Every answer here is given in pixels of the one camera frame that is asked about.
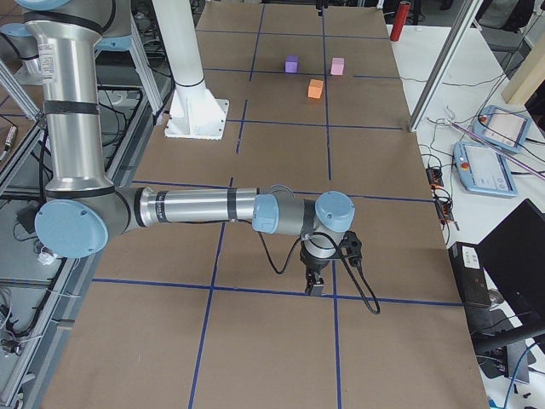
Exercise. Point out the far blue teach pendant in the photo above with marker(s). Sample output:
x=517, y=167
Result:
x=503, y=128

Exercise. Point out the blue teach pendant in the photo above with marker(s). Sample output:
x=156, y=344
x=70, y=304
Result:
x=503, y=128
x=483, y=171

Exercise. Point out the aluminium side frame rail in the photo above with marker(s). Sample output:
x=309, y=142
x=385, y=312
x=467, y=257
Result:
x=43, y=300

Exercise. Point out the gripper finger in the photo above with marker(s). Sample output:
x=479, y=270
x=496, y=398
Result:
x=318, y=287
x=309, y=283

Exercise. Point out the white pedestal column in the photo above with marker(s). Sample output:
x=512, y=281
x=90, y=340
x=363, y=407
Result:
x=194, y=112

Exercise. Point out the black computer box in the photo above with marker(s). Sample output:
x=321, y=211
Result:
x=469, y=275

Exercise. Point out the orange foam block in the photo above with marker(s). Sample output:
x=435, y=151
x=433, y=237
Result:
x=315, y=88

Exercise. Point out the aluminium frame post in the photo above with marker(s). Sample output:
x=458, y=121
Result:
x=462, y=22

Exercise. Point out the pink foam block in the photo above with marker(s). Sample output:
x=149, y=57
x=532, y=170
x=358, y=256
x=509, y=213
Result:
x=337, y=66

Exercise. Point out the red cylinder bottle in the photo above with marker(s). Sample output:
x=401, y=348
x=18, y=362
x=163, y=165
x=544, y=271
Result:
x=400, y=19

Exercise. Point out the near blue teach pendant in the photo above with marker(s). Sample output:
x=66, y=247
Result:
x=483, y=171

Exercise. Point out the purple foam block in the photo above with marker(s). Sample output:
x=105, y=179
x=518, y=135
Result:
x=291, y=64

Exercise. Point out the black monitor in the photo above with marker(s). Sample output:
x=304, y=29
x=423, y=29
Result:
x=513, y=256

